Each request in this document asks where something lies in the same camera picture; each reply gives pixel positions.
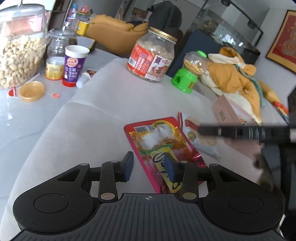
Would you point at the dark blue cabinet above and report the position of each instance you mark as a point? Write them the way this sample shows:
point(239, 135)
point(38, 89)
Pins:
point(192, 41)

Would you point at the large glass peanut jar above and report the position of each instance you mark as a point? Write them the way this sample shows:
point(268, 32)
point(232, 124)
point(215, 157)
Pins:
point(23, 43)

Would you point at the orange plastic lid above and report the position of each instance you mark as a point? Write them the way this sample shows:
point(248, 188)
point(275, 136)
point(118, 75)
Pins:
point(31, 91)

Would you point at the small clear jar yellow label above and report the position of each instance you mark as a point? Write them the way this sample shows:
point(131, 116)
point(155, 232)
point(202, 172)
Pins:
point(58, 40)

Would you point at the dark jacket on stand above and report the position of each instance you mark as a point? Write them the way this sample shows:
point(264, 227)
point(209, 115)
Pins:
point(165, 17)

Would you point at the small white bottle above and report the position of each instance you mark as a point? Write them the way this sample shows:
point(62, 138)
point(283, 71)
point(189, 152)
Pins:
point(83, 79)

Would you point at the purple white paper cup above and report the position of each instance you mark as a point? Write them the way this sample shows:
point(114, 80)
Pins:
point(75, 56)

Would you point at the red foil snack packet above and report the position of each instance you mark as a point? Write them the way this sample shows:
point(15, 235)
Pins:
point(151, 139)

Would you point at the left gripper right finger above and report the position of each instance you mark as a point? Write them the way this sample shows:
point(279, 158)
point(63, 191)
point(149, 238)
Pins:
point(186, 173)

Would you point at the glass aquarium tank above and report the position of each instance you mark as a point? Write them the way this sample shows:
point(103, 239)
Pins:
point(229, 25)

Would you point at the green gumball dispenser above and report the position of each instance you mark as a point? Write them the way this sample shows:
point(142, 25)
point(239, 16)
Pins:
point(195, 64)

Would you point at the orange bean bag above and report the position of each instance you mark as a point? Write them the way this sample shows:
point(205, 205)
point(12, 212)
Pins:
point(117, 36)

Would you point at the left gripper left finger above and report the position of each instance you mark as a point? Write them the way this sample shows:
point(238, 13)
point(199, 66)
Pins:
point(112, 172)

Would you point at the orange cream duvet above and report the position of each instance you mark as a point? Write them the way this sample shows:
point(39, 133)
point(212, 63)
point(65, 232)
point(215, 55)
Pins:
point(227, 74)

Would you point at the pink gift box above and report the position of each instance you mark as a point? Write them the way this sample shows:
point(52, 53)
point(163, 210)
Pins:
point(236, 126)

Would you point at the white tablecloth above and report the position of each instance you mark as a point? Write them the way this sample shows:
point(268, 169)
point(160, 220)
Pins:
point(89, 127)

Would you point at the yellow pillow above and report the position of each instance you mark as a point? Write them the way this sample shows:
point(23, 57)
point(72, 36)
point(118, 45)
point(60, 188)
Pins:
point(271, 96)

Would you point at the white red snack packet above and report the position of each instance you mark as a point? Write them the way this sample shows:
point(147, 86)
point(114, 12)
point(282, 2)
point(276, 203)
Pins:
point(189, 126)

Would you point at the peanut jar red label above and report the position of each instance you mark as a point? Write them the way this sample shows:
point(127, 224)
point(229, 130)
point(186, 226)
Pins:
point(152, 55)

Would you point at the red framed picture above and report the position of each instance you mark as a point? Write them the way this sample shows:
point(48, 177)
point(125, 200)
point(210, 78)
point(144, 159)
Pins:
point(282, 50)

